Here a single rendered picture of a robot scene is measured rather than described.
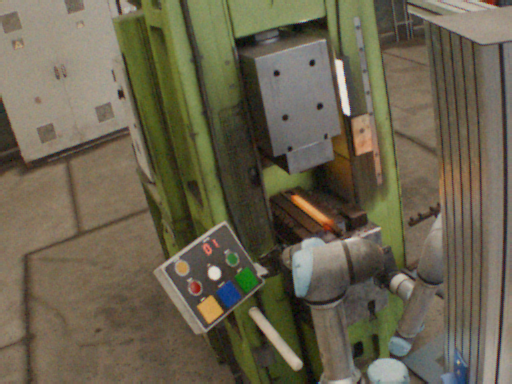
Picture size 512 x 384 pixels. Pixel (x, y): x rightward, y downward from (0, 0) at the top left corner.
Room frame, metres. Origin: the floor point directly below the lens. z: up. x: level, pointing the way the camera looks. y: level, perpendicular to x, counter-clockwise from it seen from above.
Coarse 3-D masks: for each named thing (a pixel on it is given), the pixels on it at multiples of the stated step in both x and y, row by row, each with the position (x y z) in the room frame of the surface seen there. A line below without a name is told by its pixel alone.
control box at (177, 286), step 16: (224, 224) 1.94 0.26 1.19; (208, 240) 1.87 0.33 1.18; (224, 240) 1.90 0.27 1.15; (176, 256) 1.77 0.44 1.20; (192, 256) 1.80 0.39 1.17; (208, 256) 1.82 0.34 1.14; (224, 256) 1.85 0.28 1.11; (240, 256) 1.88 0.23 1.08; (160, 272) 1.72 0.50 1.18; (176, 272) 1.72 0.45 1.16; (192, 272) 1.75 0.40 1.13; (208, 272) 1.78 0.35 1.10; (224, 272) 1.81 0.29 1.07; (256, 272) 1.87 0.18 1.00; (176, 288) 1.68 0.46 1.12; (208, 288) 1.74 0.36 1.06; (240, 288) 1.79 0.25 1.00; (256, 288) 1.82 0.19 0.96; (176, 304) 1.70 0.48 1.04; (192, 304) 1.67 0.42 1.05; (224, 304) 1.72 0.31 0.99; (192, 320) 1.65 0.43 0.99
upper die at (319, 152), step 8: (312, 144) 2.13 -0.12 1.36; (320, 144) 2.14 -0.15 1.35; (328, 144) 2.16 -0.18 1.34; (264, 152) 2.31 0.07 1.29; (288, 152) 2.10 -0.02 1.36; (296, 152) 2.11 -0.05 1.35; (304, 152) 2.12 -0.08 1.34; (312, 152) 2.13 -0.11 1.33; (320, 152) 2.14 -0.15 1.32; (328, 152) 2.15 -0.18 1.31; (272, 160) 2.24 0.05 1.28; (280, 160) 2.16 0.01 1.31; (288, 160) 2.09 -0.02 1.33; (296, 160) 2.10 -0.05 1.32; (304, 160) 2.12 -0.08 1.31; (312, 160) 2.13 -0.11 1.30; (320, 160) 2.14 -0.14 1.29; (328, 160) 2.15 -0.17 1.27; (288, 168) 2.09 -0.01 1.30; (296, 168) 2.10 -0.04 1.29; (304, 168) 2.11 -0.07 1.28
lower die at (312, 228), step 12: (300, 192) 2.48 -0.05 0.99; (276, 204) 2.43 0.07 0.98; (288, 204) 2.39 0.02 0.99; (312, 204) 2.34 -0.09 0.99; (276, 216) 2.33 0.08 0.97; (288, 216) 2.30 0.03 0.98; (300, 216) 2.26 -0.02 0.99; (312, 216) 2.22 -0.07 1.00; (312, 228) 2.14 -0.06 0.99; (300, 240) 2.11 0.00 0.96; (324, 240) 2.12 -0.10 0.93
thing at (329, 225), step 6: (294, 198) 2.40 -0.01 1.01; (300, 198) 2.39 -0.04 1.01; (300, 204) 2.34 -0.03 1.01; (306, 204) 2.32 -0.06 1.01; (306, 210) 2.28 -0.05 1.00; (312, 210) 2.26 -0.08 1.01; (318, 216) 2.19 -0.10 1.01; (324, 216) 2.19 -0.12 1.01; (324, 222) 2.13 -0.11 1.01; (330, 222) 2.12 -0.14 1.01; (324, 228) 2.12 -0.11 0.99; (330, 228) 2.10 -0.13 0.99; (336, 228) 2.06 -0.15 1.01; (336, 234) 2.05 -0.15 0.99; (342, 234) 2.04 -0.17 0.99
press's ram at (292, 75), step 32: (288, 32) 2.45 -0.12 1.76; (256, 64) 2.07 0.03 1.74; (288, 64) 2.12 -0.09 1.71; (320, 64) 2.17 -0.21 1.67; (256, 96) 2.12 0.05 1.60; (288, 96) 2.11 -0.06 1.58; (320, 96) 2.16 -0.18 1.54; (256, 128) 2.19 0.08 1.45; (288, 128) 2.10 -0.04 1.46; (320, 128) 2.15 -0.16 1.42
